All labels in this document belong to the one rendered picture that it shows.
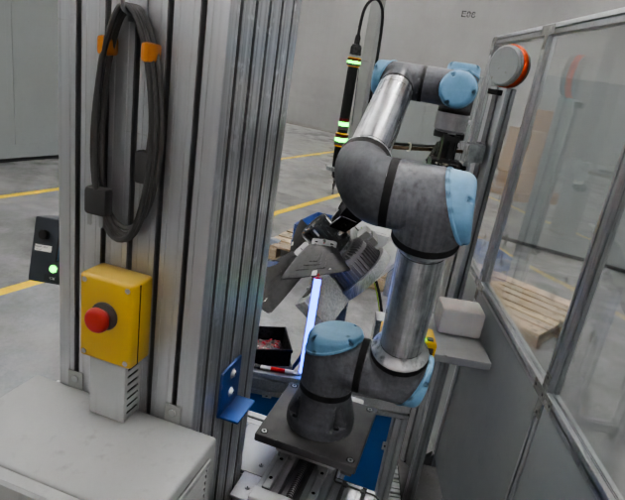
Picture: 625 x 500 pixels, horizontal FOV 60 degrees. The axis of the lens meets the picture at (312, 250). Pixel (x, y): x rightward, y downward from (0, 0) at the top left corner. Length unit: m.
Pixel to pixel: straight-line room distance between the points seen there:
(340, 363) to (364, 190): 0.41
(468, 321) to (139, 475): 1.61
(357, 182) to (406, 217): 0.09
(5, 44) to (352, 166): 7.13
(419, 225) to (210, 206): 0.32
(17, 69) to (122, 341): 7.21
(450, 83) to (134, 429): 0.86
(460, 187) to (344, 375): 0.48
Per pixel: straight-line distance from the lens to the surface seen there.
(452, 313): 2.18
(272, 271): 2.04
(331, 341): 1.11
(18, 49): 7.93
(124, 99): 0.78
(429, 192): 0.84
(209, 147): 0.72
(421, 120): 9.12
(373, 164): 0.87
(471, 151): 2.21
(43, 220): 1.74
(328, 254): 1.83
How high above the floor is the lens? 1.79
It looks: 19 degrees down
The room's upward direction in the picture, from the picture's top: 9 degrees clockwise
